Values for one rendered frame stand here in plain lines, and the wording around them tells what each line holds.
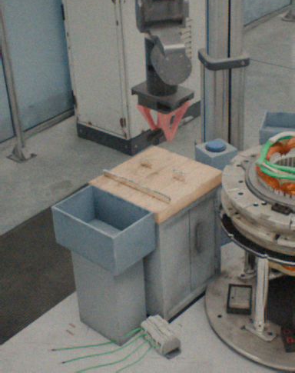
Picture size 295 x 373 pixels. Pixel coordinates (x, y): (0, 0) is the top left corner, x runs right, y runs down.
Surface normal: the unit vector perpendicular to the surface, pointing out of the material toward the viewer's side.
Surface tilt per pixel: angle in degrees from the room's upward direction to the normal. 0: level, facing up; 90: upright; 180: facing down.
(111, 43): 90
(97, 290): 90
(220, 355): 0
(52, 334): 0
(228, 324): 0
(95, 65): 90
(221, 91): 90
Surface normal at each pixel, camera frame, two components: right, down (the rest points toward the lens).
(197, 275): 0.74, 0.30
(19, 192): -0.05, -0.87
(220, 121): 0.22, 0.48
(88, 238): -0.68, 0.39
